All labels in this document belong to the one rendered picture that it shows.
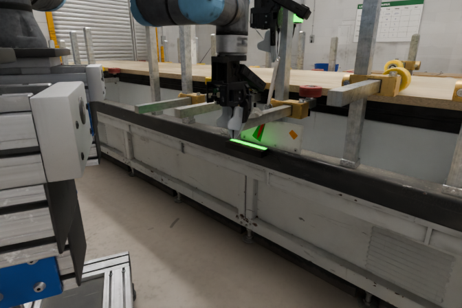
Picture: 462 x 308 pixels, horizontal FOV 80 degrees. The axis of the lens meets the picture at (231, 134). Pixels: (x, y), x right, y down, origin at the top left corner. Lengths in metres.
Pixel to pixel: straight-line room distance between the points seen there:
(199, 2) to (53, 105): 0.33
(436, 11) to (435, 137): 7.07
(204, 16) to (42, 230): 0.41
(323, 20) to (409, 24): 2.08
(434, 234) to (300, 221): 0.62
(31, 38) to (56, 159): 0.54
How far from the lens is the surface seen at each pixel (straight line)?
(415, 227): 0.95
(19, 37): 0.83
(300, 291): 1.45
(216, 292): 1.42
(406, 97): 1.01
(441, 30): 8.00
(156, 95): 1.49
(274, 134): 0.98
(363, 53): 0.83
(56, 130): 0.33
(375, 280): 1.35
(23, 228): 0.38
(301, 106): 0.90
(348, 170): 0.88
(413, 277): 1.31
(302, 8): 0.84
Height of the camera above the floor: 1.04
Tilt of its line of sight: 17 degrees down
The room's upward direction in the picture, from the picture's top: straight up
